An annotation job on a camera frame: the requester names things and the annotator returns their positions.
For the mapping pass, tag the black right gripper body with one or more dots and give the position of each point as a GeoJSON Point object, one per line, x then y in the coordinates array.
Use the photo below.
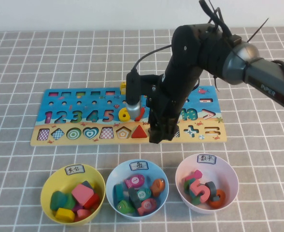
{"type": "Point", "coordinates": [167, 106]}

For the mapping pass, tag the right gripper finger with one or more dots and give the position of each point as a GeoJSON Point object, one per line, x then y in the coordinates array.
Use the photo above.
{"type": "Point", "coordinates": [169, 131]}
{"type": "Point", "coordinates": [155, 133]}

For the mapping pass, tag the brown wooden star block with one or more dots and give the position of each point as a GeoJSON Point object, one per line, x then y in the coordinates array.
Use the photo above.
{"type": "Point", "coordinates": [149, 131]}

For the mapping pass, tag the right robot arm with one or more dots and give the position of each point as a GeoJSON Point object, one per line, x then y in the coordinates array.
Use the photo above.
{"type": "Point", "coordinates": [265, 75]}

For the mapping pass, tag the paper label on blue bowl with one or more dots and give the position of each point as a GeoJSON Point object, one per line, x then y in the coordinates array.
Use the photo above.
{"type": "Point", "coordinates": [138, 166]}

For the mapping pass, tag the light blue plastic bowl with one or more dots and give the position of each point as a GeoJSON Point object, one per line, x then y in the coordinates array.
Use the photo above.
{"type": "Point", "coordinates": [156, 171]}

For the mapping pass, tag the wooden number shape puzzle board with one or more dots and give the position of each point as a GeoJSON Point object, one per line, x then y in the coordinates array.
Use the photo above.
{"type": "Point", "coordinates": [113, 142]}

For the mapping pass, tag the paper label on pink bowl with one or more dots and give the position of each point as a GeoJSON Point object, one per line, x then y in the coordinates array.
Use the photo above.
{"type": "Point", "coordinates": [206, 159]}

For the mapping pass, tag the pink plastic bowl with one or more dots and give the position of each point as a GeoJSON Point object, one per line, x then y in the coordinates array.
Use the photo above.
{"type": "Point", "coordinates": [224, 174]}

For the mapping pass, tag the paper label on yellow bowl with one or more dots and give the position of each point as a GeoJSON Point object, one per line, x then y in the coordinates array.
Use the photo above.
{"type": "Point", "coordinates": [74, 169]}

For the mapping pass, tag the yellow plastic bowl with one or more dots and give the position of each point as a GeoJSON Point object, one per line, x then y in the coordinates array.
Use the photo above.
{"type": "Point", "coordinates": [60, 178]}

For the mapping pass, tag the red wooden triangle block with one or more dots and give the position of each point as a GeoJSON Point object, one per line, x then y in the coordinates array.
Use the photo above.
{"type": "Point", "coordinates": [139, 133]}

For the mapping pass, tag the red wooden number seven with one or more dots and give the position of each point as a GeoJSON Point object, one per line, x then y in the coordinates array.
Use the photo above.
{"type": "Point", "coordinates": [139, 118]}

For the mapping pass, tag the yellow wooden number six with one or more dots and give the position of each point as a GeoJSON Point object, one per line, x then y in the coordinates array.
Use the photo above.
{"type": "Point", "coordinates": [121, 115]}

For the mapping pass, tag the yellow fish peg six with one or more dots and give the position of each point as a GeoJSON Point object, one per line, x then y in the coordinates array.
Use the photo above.
{"type": "Point", "coordinates": [123, 85]}

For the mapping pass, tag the magenta wooden number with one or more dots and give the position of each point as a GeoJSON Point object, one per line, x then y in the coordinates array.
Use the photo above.
{"type": "Point", "coordinates": [196, 174]}

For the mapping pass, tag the magenta fish number one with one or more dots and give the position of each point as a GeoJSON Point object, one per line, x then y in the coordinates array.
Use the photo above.
{"type": "Point", "coordinates": [134, 181]}

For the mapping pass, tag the orange wooden fish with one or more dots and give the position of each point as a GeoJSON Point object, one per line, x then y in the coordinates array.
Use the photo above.
{"type": "Point", "coordinates": [157, 186]}

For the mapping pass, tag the green wooden number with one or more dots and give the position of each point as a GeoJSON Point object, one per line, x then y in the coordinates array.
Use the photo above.
{"type": "Point", "coordinates": [186, 187]}

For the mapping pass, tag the pink wooden number five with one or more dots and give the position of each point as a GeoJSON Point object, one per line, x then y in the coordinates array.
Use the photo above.
{"type": "Point", "coordinates": [197, 187]}

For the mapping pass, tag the teal fish number two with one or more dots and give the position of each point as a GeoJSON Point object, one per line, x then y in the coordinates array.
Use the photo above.
{"type": "Point", "coordinates": [142, 194]}

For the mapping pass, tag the teal wooden fish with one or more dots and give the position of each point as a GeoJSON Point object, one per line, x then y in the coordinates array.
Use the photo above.
{"type": "Point", "coordinates": [119, 192]}

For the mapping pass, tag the dark grey wooden fish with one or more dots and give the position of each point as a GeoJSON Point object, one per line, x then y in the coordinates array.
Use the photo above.
{"type": "Point", "coordinates": [133, 199]}

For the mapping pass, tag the grey wooden number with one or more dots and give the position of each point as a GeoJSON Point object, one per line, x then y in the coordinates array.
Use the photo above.
{"type": "Point", "coordinates": [212, 188]}

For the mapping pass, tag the teal wooden number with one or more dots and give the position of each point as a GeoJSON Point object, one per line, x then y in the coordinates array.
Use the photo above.
{"type": "Point", "coordinates": [194, 200]}

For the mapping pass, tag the pink fish number five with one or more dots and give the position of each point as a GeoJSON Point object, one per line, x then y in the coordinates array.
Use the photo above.
{"type": "Point", "coordinates": [146, 206]}

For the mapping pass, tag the green wooden fish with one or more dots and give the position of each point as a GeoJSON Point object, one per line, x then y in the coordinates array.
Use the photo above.
{"type": "Point", "coordinates": [125, 207]}

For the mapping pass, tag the dark grey wooden block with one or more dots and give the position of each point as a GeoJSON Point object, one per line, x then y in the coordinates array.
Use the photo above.
{"type": "Point", "coordinates": [87, 184]}

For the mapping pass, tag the orange wooden number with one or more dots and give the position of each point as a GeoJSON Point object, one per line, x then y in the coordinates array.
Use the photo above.
{"type": "Point", "coordinates": [220, 201]}

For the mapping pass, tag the pink square block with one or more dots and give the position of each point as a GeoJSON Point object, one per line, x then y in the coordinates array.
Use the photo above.
{"type": "Point", "coordinates": [82, 194]}

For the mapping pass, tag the pink small wooden block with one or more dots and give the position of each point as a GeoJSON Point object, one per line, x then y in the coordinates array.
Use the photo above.
{"type": "Point", "coordinates": [84, 213]}

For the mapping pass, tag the magenta wooden block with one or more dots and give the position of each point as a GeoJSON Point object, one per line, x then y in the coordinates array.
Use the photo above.
{"type": "Point", "coordinates": [77, 207]}

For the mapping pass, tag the green round block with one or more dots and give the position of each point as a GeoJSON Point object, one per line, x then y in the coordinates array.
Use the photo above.
{"type": "Point", "coordinates": [70, 203]}

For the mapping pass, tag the dark green heart block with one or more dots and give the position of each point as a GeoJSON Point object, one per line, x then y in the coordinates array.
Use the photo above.
{"type": "Point", "coordinates": [58, 200]}

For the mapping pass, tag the black zip tie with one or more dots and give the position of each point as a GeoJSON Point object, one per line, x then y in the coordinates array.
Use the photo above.
{"type": "Point", "coordinates": [259, 30]}

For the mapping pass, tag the yellow wooden block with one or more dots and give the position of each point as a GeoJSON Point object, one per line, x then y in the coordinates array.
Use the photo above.
{"type": "Point", "coordinates": [64, 214]}

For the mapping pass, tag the grey white-grid tablecloth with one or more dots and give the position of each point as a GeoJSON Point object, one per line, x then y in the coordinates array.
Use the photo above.
{"type": "Point", "coordinates": [11, 72]}

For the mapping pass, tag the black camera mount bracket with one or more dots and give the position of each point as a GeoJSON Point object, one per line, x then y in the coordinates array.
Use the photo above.
{"type": "Point", "coordinates": [149, 83]}

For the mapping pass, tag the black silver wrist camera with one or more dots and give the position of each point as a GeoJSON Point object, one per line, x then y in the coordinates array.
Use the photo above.
{"type": "Point", "coordinates": [133, 91]}

